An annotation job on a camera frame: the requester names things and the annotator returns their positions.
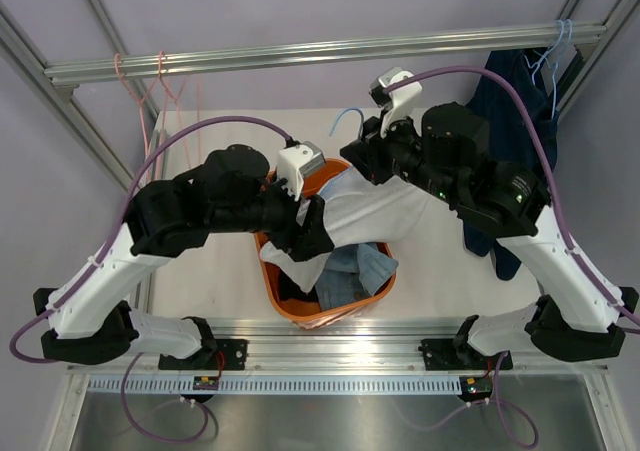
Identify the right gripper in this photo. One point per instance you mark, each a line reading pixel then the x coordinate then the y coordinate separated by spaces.
pixel 373 167

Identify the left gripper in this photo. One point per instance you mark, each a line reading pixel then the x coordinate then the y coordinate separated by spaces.
pixel 312 238

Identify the white garment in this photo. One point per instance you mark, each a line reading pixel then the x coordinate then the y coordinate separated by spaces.
pixel 356 212

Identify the black skirt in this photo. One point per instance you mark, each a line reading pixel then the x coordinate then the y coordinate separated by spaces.
pixel 289 290

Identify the pink hanger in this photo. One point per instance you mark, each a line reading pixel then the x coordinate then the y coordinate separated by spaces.
pixel 140 98
pixel 173 97

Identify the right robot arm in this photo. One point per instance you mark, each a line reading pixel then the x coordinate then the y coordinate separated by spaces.
pixel 575 319

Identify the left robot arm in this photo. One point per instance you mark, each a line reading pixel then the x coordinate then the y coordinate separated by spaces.
pixel 234 191

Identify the orange plastic basket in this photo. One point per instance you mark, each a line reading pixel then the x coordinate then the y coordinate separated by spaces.
pixel 310 315

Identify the dark blue denim garment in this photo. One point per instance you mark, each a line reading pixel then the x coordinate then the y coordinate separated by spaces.
pixel 509 139

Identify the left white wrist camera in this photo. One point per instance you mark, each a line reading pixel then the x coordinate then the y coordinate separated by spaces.
pixel 295 164

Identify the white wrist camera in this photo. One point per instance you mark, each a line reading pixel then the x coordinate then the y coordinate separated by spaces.
pixel 295 164
pixel 394 96

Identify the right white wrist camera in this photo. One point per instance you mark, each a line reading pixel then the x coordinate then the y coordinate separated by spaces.
pixel 394 96

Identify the front aluminium frame rail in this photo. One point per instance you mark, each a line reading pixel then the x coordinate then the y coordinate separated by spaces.
pixel 352 346

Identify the white slotted cable duct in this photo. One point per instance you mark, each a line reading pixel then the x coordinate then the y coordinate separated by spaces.
pixel 344 385

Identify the aluminium hanging rail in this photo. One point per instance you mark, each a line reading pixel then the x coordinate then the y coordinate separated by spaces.
pixel 301 54

